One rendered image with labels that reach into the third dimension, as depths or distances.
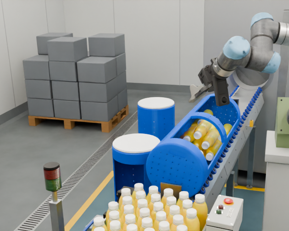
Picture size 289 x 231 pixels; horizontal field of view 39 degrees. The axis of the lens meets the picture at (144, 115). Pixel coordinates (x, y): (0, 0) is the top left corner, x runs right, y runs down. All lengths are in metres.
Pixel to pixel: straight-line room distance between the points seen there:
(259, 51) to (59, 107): 4.46
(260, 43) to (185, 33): 5.53
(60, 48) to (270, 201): 3.89
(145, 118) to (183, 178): 1.21
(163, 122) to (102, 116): 2.45
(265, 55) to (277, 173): 0.79
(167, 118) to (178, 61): 4.05
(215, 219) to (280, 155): 0.57
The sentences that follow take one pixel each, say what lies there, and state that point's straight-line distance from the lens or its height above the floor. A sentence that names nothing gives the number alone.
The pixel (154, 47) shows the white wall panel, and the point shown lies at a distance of 7.11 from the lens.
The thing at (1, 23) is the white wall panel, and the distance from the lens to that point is 6.12.
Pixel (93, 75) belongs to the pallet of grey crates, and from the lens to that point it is 5.31.
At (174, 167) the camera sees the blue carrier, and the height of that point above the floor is 1.12.
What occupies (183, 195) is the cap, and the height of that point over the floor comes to 1.08.
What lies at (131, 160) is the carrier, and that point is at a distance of 2.29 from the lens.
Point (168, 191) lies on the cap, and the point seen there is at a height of 1.08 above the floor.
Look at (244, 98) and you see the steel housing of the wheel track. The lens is 3.65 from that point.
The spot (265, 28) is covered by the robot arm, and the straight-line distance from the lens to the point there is 1.48.
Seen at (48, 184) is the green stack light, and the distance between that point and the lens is 1.66.
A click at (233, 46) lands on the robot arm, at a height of 1.73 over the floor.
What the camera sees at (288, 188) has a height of 0.98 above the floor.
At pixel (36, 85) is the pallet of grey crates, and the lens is 5.74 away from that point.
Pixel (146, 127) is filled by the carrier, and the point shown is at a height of 0.88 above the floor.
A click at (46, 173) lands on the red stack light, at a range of 1.65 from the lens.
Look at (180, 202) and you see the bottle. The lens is 1.76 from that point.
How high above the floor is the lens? 1.95
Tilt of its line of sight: 19 degrees down
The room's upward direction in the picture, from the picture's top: 2 degrees counter-clockwise
